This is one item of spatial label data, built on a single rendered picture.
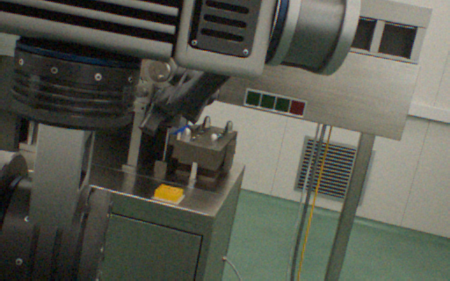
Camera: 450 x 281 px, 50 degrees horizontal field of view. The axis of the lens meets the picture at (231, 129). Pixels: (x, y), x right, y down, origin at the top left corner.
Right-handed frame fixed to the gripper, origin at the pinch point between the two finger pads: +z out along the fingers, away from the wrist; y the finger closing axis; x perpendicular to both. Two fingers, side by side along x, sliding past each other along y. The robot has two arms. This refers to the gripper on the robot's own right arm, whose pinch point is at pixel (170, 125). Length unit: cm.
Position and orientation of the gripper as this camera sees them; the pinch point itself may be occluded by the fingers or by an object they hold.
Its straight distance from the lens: 170.6
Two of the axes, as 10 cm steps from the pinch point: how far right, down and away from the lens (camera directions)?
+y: 9.7, 2.1, -1.3
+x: 2.4, -9.1, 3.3
